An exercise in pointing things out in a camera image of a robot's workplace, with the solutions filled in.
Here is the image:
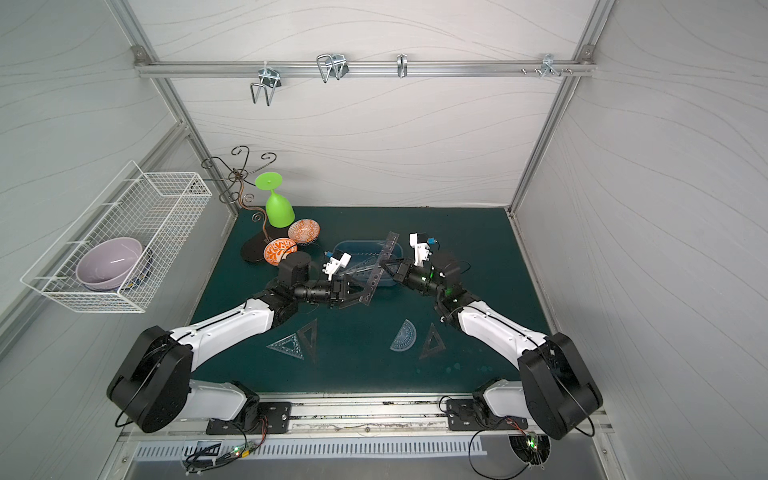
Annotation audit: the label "brown stencil ruler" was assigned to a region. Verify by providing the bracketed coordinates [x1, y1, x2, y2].
[360, 231, 399, 306]

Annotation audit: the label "blue plastic storage box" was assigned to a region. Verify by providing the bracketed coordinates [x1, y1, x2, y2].
[332, 240, 384, 271]

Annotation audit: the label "clear protractor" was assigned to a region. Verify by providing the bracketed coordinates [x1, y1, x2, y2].
[390, 319, 417, 352]

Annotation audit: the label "brown tall triangle ruler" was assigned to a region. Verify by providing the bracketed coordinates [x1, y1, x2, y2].
[297, 319, 318, 364]

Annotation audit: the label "brown small triangle ruler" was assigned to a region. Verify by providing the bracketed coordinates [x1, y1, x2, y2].
[419, 323, 446, 360]

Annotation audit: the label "clear small triangle ruler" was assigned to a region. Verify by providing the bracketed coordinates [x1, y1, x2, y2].
[267, 333, 304, 360]

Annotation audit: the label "thin clear straight ruler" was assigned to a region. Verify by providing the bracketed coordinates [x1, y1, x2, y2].
[343, 265, 386, 283]

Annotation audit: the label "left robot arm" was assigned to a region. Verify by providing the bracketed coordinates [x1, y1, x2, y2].
[106, 252, 366, 433]

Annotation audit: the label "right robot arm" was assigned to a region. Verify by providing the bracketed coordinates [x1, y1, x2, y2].
[379, 252, 603, 440]

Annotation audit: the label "red blue patterned bowl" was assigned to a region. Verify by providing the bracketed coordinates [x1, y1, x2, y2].
[288, 219, 321, 245]

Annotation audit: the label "orange patterned bowl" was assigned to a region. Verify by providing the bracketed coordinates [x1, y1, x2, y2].
[263, 237, 298, 266]

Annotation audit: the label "green plastic goblet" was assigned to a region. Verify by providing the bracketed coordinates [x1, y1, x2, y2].
[255, 172, 295, 228]

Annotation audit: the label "small metal hook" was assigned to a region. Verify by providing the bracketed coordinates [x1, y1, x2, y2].
[396, 54, 408, 79]

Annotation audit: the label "metal double hook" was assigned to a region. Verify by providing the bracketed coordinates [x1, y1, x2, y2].
[250, 66, 282, 106]

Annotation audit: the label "purple bowl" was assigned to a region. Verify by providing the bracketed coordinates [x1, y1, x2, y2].
[75, 237, 144, 292]

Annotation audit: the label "metal hook right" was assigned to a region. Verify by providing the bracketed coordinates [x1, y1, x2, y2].
[520, 54, 573, 78]

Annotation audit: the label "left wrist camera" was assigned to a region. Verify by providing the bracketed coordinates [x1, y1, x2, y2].
[322, 252, 352, 281]

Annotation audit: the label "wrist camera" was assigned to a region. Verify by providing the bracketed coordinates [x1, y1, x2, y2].
[322, 252, 352, 281]
[409, 232, 437, 267]

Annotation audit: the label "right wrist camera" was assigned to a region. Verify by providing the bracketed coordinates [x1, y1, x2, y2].
[409, 232, 437, 267]

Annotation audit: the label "metal wire cup stand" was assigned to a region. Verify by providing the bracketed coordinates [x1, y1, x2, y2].
[200, 145, 282, 264]

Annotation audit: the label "black cable right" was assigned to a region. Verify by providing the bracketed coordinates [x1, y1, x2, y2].
[437, 392, 541, 480]

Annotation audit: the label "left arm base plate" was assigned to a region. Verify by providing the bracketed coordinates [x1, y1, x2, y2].
[205, 401, 292, 435]

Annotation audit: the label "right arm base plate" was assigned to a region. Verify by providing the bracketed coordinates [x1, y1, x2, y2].
[438, 396, 529, 432]

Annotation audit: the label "metal wire hook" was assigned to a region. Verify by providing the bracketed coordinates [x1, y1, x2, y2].
[316, 53, 349, 83]

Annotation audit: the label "white wire basket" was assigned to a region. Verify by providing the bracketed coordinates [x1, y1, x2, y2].
[21, 161, 212, 314]

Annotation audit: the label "cables with circuit board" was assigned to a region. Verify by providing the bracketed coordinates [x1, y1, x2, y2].
[181, 413, 269, 475]

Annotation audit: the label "aluminium top rail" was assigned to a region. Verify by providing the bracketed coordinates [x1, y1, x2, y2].
[135, 58, 597, 79]

